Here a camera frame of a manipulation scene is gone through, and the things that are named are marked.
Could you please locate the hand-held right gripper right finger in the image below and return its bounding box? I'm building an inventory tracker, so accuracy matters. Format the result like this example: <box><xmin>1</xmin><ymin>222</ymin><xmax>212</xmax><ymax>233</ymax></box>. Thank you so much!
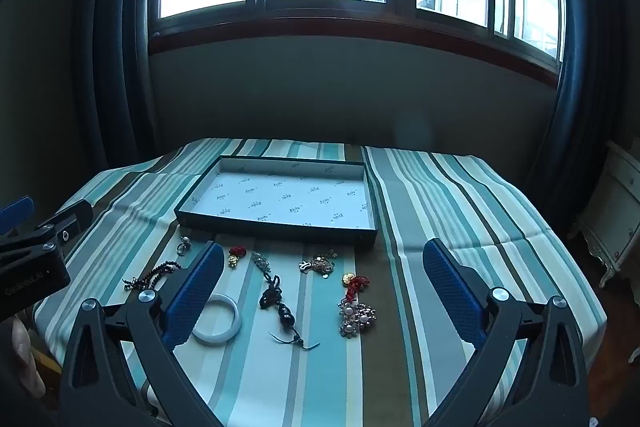
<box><xmin>422</xmin><ymin>238</ymin><xmax>591</xmax><ymax>427</ymax></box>

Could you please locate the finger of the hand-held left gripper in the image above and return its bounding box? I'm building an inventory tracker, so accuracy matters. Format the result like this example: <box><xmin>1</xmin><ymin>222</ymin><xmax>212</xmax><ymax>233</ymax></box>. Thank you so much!
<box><xmin>0</xmin><ymin>197</ymin><xmax>35</xmax><ymax>238</ymax></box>
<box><xmin>22</xmin><ymin>199</ymin><xmax>94</xmax><ymax>254</ymax></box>

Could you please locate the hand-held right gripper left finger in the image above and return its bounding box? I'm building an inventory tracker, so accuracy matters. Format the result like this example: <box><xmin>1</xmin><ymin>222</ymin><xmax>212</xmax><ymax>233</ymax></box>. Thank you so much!
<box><xmin>59</xmin><ymin>241</ymin><xmax>226</xmax><ymax>427</ymax></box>

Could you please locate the dark red bead necklace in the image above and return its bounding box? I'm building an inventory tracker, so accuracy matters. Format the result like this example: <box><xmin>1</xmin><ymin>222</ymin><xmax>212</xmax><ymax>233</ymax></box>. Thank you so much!
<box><xmin>122</xmin><ymin>259</ymin><xmax>183</xmax><ymax>292</ymax></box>

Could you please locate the white jade bangle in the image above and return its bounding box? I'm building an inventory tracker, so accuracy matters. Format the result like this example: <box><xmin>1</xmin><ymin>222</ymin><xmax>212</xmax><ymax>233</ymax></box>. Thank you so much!
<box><xmin>191</xmin><ymin>294</ymin><xmax>243</xmax><ymax>347</ymax></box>

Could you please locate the black knot gourd pendant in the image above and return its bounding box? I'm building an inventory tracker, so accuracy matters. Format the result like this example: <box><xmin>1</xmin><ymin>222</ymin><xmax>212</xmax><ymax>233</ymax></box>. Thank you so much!
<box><xmin>258</xmin><ymin>274</ymin><xmax>321</xmax><ymax>352</ymax></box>

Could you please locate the red knot gold coin charm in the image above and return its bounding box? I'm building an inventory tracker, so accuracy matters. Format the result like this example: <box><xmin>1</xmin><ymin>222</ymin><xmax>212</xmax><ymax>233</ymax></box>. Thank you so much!
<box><xmin>341</xmin><ymin>273</ymin><xmax>371</xmax><ymax>303</ymax></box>

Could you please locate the pearl flower brooch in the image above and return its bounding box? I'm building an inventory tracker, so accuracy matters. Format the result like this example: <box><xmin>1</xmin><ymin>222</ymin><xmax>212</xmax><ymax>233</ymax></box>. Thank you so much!
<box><xmin>337</xmin><ymin>298</ymin><xmax>377</xmax><ymax>339</ymax></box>

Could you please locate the gold chain necklace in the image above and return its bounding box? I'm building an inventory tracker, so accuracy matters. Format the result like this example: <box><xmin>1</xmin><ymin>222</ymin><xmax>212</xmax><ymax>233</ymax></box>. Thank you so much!
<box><xmin>298</xmin><ymin>249</ymin><xmax>338</xmax><ymax>279</ymax></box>

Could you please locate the dark green printed-lining tray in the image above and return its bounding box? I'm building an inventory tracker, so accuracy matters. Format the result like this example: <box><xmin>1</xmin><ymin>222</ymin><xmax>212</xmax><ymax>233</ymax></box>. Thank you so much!
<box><xmin>174</xmin><ymin>155</ymin><xmax>379</xmax><ymax>250</ymax></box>

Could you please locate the person's left hand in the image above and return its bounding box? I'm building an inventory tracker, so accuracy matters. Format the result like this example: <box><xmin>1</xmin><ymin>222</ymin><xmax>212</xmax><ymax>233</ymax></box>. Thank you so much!
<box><xmin>11</xmin><ymin>314</ymin><xmax>47</xmax><ymax>400</ymax></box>

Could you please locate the teal striped tablecloth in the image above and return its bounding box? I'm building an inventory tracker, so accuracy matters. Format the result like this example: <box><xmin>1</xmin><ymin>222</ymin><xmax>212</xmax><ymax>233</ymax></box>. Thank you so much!
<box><xmin>32</xmin><ymin>138</ymin><xmax>608</xmax><ymax>427</ymax></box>

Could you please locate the dark blue curtain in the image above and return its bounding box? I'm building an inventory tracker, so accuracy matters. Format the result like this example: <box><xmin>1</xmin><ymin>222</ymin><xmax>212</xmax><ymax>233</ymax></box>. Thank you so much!
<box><xmin>75</xmin><ymin>0</ymin><xmax>166</xmax><ymax>168</ymax></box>
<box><xmin>530</xmin><ymin>0</ymin><xmax>640</xmax><ymax>228</ymax></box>

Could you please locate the white carved cabinet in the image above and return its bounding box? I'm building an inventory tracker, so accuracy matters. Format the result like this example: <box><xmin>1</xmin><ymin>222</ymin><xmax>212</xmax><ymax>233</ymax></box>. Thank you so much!
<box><xmin>570</xmin><ymin>139</ymin><xmax>640</xmax><ymax>290</ymax></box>

